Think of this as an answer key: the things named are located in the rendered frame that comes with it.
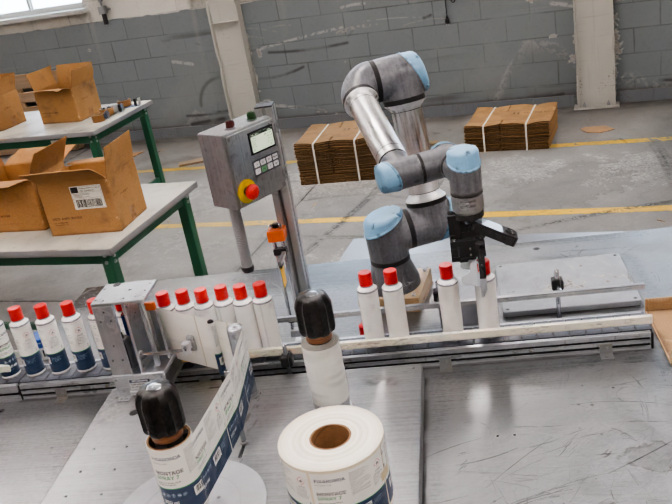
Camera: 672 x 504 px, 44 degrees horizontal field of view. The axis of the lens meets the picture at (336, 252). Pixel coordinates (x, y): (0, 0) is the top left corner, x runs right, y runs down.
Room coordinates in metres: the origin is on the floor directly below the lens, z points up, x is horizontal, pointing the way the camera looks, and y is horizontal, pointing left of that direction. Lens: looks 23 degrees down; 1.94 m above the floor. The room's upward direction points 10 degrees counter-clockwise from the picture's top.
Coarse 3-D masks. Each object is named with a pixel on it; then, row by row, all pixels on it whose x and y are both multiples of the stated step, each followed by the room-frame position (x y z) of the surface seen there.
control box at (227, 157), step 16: (224, 128) 1.95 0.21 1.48; (240, 128) 1.93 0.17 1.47; (256, 128) 1.95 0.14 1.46; (208, 144) 1.92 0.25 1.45; (224, 144) 1.88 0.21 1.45; (240, 144) 1.91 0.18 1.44; (208, 160) 1.93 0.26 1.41; (224, 160) 1.89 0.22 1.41; (240, 160) 1.90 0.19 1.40; (208, 176) 1.94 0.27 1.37; (224, 176) 1.90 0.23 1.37; (240, 176) 1.89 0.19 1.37; (272, 176) 1.97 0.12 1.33; (224, 192) 1.91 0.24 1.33; (240, 192) 1.89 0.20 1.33; (272, 192) 1.96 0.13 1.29; (240, 208) 1.89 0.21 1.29
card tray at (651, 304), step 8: (648, 304) 1.84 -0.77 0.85; (656, 304) 1.84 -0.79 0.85; (664, 304) 1.83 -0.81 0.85; (648, 312) 1.83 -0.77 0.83; (656, 312) 1.83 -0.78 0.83; (664, 312) 1.82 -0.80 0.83; (656, 320) 1.79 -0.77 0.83; (664, 320) 1.78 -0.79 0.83; (656, 328) 1.75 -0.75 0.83; (664, 328) 1.75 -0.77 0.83; (664, 336) 1.71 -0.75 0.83; (664, 344) 1.68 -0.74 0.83
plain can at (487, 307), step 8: (488, 264) 1.78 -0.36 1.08; (488, 272) 1.78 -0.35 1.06; (488, 280) 1.77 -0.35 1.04; (480, 288) 1.77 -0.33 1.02; (488, 288) 1.77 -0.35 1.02; (480, 296) 1.77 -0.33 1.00; (488, 296) 1.77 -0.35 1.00; (496, 296) 1.78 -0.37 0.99; (480, 304) 1.77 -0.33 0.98; (488, 304) 1.77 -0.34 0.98; (496, 304) 1.77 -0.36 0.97; (480, 312) 1.78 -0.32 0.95; (488, 312) 1.77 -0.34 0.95; (496, 312) 1.77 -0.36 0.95; (480, 320) 1.78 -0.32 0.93; (488, 320) 1.77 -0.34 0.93; (496, 320) 1.77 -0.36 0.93; (480, 328) 1.78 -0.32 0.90
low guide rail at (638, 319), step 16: (592, 320) 1.71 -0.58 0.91; (608, 320) 1.70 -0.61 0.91; (624, 320) 1.69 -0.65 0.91; (640, 320) 1.68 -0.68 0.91; (400, 336) 1.80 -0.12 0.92; (416, 336) 1.78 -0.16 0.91; (432, 336) 1.77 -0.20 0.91; (448, 336) 1.77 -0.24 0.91; (464, 336) 1.76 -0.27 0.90; (480, 336) 1.75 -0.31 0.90; (496, 336) 1.74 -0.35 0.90; (256, 352) 1.85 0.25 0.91; (272, 352) 1.85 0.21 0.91
